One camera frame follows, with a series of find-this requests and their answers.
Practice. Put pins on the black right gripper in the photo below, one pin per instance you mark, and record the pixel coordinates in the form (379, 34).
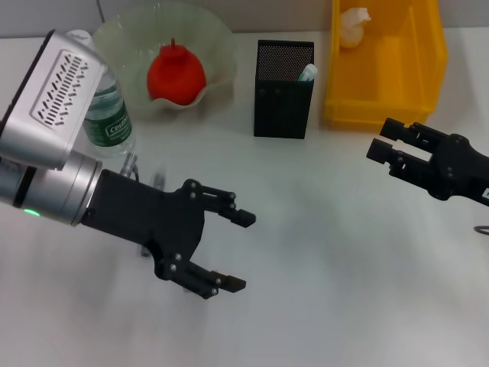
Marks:
(458, 172)

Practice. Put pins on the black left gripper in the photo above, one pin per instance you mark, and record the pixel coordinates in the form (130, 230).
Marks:
(145, 214)

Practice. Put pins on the grey pen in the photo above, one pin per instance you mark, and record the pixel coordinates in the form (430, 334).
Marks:
(159, 181)

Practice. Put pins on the white paper ball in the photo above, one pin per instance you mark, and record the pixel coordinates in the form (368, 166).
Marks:
(353, 26)

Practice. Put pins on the clear bottle green label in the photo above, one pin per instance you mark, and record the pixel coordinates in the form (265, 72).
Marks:
(111, 122)

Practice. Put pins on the black mesh pen holder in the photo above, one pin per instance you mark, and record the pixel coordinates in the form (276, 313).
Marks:
(282, 107)

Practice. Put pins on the pale green glass fruit plate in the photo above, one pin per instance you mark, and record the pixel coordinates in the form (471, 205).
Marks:
(122, 42)

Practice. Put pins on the yellow plastic bin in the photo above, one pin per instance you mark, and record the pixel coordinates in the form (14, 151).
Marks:
(382, 111)

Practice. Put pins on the silver connector stub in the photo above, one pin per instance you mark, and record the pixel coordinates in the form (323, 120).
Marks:
(129, 164)

